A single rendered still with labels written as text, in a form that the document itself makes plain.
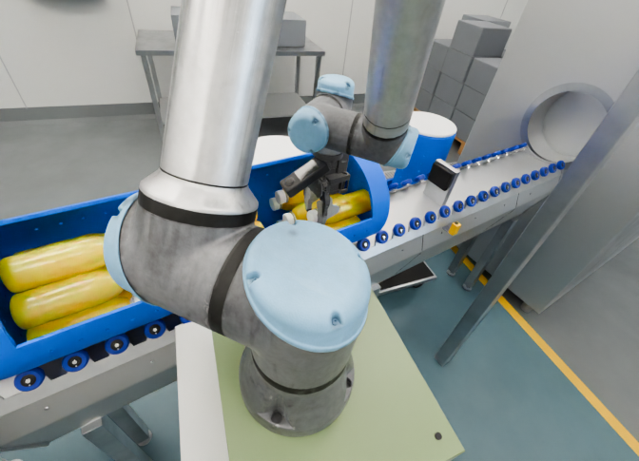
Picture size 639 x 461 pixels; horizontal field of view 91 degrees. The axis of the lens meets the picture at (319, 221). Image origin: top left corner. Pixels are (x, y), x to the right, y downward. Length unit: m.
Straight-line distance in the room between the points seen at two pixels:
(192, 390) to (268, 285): 0.31
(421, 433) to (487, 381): 1.60
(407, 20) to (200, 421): 0.55
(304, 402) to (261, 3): 0.38
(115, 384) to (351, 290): 0.73
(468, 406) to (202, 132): 1.84
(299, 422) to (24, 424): 0.67
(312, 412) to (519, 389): 1.81
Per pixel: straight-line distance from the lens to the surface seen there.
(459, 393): 1.97
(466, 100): 3.97
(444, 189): 1.27
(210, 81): 0.30
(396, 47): 0.42
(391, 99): 0.47
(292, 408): 0.40
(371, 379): 0.49
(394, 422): 0.48
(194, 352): 0.57
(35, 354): 0.76
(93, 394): 0.93
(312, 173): 0.72
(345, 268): 0.29
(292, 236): 0.30
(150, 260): 0.33
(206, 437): 0.52
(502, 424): 2.01
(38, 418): 0.96
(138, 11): 3.99
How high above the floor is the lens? 1.65
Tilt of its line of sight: 41 degrees down
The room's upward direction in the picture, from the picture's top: 7 degrees clockwise
